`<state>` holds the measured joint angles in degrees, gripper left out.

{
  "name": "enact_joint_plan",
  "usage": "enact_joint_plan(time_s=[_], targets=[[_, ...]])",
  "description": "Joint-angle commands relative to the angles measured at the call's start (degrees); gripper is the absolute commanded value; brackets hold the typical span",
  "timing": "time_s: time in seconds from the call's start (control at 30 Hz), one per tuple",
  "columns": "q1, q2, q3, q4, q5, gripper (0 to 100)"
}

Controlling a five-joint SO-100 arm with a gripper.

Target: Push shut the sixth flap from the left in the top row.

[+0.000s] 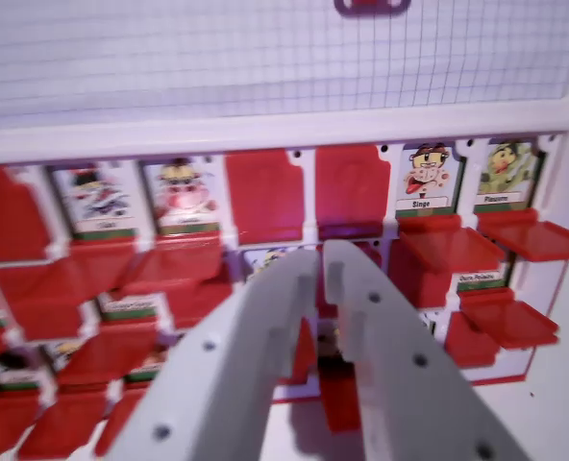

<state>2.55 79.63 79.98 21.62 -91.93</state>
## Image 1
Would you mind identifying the red board flap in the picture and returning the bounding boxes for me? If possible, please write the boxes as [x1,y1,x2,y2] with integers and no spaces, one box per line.
[314,145,392,240]

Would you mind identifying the red and white game board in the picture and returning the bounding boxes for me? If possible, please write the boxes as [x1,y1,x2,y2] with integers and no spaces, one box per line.
[0,0,569,461]

